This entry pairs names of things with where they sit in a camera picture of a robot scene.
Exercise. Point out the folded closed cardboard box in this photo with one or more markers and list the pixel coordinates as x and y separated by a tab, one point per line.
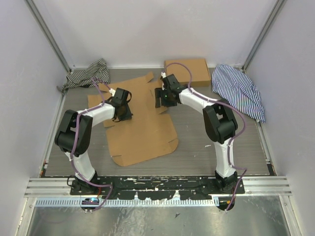
184	68

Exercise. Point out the aluminium front rail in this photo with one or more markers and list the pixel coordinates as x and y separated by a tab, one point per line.
256	186

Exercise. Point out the blue white striped cloth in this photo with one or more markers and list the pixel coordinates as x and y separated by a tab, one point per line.
238	89

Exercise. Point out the cardboard box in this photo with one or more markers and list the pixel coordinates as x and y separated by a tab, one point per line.
149	134
184	68

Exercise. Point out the right aluminium corner post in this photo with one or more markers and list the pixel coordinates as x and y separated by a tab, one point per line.
279	4

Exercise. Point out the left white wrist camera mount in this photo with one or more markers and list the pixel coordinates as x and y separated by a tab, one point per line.
112	91

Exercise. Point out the slotted grey cable duct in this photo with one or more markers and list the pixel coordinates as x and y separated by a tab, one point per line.
93	202

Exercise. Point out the grey striped cloth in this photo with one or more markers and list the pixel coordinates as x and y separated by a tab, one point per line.
98	71

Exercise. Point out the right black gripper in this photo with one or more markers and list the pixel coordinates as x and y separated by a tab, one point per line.
158	93

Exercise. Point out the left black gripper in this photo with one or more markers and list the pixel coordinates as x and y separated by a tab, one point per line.
128	116

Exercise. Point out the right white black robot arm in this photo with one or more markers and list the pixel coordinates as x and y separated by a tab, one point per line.
219	120

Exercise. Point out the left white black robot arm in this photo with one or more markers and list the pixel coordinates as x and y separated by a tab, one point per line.
74	134

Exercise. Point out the aluminium corner post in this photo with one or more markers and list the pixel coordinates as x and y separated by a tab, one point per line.
279	4
47	33

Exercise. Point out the left aluminium corner post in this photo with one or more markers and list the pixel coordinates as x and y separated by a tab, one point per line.
47	33

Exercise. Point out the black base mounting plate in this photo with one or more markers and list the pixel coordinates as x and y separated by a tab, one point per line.
151	187

